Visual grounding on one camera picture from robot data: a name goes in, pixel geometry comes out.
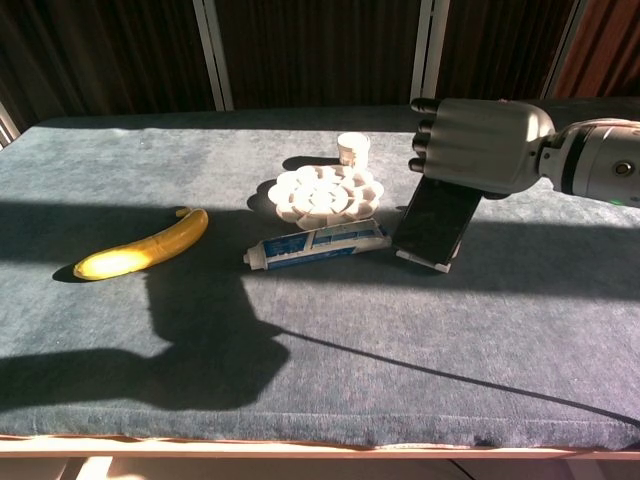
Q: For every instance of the black smartphone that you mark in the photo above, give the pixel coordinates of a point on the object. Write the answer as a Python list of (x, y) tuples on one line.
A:
[(435, 225)]

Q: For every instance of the small white cup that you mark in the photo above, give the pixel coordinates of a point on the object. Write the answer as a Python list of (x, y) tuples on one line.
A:
[(353, 150)]

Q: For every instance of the white plastic phone stand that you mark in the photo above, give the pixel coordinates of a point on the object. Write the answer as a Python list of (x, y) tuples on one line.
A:
[(440, 267)]

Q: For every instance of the red curtain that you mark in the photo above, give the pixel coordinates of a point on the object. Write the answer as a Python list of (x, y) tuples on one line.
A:
[(605, 50)]

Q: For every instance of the blue white toothpaste tube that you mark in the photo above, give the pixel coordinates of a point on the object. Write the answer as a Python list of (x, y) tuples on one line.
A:
[(320, 245)]

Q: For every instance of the white window post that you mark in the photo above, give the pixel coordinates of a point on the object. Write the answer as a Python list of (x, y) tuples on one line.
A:
[(565, 50), (215, 55), (429, 50), (7, 127)]

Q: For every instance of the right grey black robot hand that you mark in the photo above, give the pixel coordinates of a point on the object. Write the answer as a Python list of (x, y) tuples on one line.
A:
[(480, 145)]

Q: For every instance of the yellow banana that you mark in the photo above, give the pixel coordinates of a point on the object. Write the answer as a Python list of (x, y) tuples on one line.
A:
[(150, 247)]

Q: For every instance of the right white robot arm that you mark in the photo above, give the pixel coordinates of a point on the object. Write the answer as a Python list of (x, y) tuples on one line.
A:
[(600, 160)]

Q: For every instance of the blue table cloth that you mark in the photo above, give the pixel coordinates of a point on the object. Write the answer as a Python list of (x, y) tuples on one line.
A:
[(450, 350)]

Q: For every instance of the white flower-shaped paint palette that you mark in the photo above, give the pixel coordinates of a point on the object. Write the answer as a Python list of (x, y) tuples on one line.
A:
[(325, 197)]

